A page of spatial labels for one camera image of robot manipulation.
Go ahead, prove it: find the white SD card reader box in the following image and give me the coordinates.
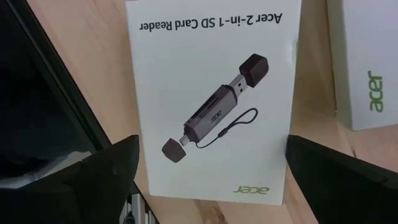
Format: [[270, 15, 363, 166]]
[[124, 0, 303, 207], [326, 0, 398, 132]]

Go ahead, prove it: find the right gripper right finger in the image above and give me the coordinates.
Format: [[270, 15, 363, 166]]
[[285, 134, 398, 224]]

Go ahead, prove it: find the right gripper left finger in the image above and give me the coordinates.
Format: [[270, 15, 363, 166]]
[[0, 134, 141, 224]]

